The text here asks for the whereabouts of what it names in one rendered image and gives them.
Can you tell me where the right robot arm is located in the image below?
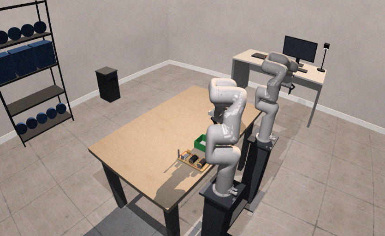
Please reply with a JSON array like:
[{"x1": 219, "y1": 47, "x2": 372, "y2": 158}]
[{"x1": 255, "y1": 52, "x2": 298, "y2": 143}]

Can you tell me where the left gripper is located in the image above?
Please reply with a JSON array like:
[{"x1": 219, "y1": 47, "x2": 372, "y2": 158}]
[{"x1": 210, "y1": 110, "x2": 226, "y2": 124}]

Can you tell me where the black battery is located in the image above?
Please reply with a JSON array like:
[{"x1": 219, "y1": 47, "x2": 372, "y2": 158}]
[
  {"x1": 198, "y1": 158, "x2": 206, "y2": 168},
  {"x1": 189, "y1": 154, "x2": 199, "y2": 163}
]

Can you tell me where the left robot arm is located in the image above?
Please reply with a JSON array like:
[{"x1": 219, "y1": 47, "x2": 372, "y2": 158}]
[{"x1": 205, "y1": 78, "x2": 247, "y2": 197}]

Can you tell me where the green box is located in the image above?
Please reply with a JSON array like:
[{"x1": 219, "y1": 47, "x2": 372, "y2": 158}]
[{"x1": 194, "y1": 134, "x2": 206, "y2": 153}]

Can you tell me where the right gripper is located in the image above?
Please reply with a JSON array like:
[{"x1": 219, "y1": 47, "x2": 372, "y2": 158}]
[{"x1": 279, "y1": 76, "x2": 295, "y2": 95}]

